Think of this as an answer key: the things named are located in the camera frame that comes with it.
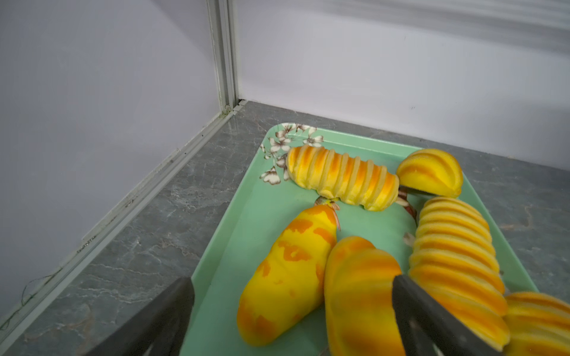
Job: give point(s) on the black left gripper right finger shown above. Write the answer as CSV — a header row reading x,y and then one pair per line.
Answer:
x,y
427,328

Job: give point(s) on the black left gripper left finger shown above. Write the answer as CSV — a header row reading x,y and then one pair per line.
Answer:
x,y
157,329

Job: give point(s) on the ridged fake bread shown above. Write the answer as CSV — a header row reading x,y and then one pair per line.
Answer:
x,y
538,323
453,259

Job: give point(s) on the round fake bread roll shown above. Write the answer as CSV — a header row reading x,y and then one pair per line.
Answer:
x,y
358,285

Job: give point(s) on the oval fake bread roll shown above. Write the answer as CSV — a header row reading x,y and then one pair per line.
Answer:
x,y
289,282

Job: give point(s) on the ridged fake bread loaf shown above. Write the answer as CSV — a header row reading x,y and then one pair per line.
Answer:
x,y
341,177

